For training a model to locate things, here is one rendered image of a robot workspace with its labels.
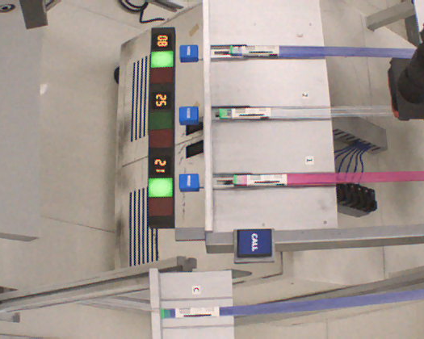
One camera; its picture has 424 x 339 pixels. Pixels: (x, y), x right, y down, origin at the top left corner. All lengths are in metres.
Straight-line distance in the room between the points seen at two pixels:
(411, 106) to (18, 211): 0.60
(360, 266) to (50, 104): 0.86
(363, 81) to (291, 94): 0.59
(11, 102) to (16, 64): 0.06
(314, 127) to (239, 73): 0.15
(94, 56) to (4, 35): 0.92
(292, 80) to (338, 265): 0.46
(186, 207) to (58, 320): 0.42
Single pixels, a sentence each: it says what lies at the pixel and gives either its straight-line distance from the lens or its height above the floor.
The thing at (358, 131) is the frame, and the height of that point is 0.66.
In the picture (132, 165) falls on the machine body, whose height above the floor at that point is 0.13.
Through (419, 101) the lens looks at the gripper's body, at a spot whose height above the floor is 1.03.
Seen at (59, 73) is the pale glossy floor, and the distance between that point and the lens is 2.02.
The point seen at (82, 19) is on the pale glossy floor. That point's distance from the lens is 2.13.
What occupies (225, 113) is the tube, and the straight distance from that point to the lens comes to 1.24.
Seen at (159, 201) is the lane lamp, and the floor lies 0.66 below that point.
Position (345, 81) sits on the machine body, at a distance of 1.78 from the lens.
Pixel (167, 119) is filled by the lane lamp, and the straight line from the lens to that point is 1.27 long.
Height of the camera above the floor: 1.56
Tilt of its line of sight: 43 degrees down
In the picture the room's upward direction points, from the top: 71 degrees clockwise
